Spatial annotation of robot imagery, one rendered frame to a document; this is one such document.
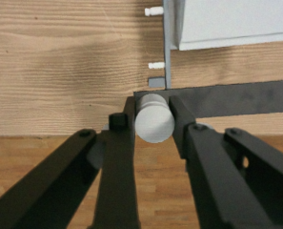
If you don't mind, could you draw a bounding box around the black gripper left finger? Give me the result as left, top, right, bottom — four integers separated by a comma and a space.
0, 96, 141, 229

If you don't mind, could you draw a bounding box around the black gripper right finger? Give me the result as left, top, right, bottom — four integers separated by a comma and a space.
169, 95, 283, 229

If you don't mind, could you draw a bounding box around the grey cylinder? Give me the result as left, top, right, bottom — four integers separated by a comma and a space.
134, 94, 175, 143

